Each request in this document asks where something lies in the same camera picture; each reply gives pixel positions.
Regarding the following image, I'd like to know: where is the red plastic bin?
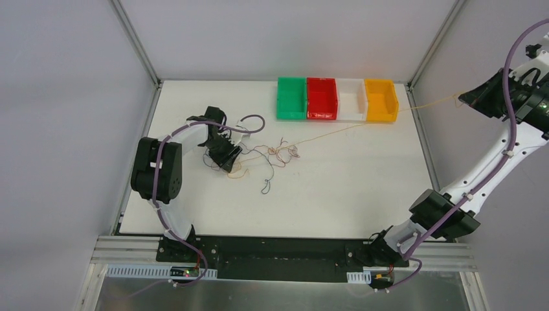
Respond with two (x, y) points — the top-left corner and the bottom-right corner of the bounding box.
(306, 77), (339, 120)

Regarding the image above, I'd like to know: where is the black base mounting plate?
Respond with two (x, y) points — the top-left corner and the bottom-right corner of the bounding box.
(156, 235), (409, 282)

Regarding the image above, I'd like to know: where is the white plastic bin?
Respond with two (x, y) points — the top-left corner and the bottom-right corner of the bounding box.
(335, 78), (368, 123)

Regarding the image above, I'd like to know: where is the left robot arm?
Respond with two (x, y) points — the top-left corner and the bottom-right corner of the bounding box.
(130, 106), (253, 262)

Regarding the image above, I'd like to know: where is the yellow thin cable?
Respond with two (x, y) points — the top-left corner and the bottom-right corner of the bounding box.
(226, 92), (466, 180)

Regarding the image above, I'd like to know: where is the aluminium front frame rail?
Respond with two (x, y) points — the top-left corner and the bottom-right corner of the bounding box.
(91, 236), (478, 272)

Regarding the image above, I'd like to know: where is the green plastic bin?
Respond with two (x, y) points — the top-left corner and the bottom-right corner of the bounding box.
(276, 77), (307, 121)

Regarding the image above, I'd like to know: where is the yellow plastic bin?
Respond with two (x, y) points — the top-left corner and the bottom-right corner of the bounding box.
(364, 79), (399, 123)

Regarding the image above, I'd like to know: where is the white cable duct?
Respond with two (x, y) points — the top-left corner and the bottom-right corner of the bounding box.
(106, 264), (218, 281)
(346, 271), (372, 284)

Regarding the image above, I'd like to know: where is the left white cable duct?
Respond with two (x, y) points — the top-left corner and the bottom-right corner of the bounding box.
(106, 264), (218, 281)

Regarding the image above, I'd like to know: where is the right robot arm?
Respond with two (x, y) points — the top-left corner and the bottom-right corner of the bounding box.
(364, 35), (548, 266)

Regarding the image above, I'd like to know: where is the right white cable duct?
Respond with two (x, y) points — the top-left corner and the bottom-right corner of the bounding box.
(346, 271), (372, 284)

